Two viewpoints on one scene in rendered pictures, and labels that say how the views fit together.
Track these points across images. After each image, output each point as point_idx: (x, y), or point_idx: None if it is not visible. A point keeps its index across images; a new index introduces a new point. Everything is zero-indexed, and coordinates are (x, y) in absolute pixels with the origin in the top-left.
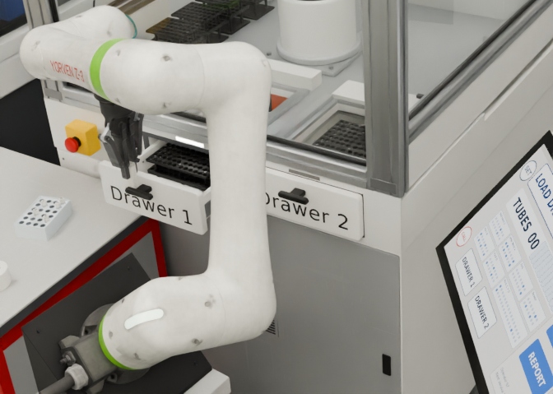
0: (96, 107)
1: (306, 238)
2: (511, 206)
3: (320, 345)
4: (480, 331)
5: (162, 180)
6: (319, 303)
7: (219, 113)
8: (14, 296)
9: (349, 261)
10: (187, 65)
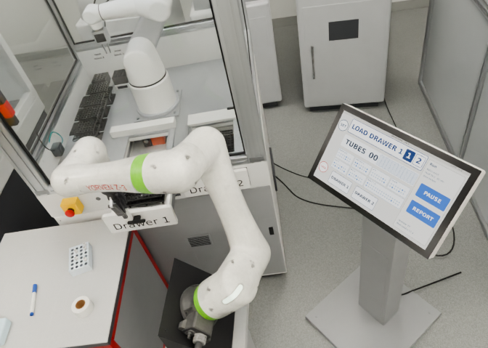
0: None
1: None
2: (345, 144)
3: None
4: (370, 206)
5: (145, 208)
6: None
7: (212, 170)
8: (102, 309)
9: (244, 197)
10: (197, 155)
